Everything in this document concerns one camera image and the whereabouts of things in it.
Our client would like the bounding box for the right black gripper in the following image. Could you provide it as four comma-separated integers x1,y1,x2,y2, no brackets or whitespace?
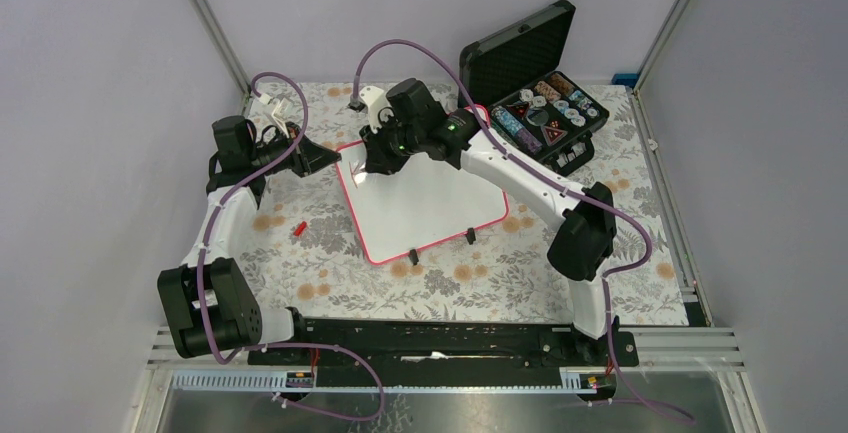
359,113,423,177

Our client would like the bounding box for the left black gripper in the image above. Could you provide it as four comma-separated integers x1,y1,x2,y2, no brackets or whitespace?
249,121,341,178

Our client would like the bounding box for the pink framed whiteboard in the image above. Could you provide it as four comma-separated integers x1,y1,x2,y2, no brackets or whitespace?
335,141,509,265

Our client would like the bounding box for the red marker cap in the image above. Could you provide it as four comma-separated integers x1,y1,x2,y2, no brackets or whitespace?
293,221,308,237

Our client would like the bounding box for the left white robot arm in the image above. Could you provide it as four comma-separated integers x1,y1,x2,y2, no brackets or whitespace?
157,116,341,358

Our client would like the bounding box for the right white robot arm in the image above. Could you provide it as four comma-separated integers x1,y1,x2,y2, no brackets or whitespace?
351,78,617,365

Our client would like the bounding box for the open black chip case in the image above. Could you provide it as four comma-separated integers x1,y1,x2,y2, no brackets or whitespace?
459,0,609,176

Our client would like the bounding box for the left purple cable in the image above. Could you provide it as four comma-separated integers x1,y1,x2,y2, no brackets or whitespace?
195,71,386,424

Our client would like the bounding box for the purple cable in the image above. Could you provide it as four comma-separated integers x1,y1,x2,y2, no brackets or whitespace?
195,71,386,424
352,39,698,428

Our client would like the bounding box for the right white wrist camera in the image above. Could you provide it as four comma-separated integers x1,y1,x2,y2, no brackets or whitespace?
349,86,394,134

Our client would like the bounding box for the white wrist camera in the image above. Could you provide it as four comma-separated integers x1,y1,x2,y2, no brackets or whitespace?
349,86,394,134
256,93,293,138

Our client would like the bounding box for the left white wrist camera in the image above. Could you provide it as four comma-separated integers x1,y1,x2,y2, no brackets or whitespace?
256,93,293,138

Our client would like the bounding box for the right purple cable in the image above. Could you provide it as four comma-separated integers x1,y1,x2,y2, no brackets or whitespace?
352,39,698,428

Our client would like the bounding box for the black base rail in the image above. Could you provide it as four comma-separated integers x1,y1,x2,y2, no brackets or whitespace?
248,318,639,388

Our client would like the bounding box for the blue object behind frame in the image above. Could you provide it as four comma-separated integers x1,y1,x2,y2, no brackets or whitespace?
610,73,640,88

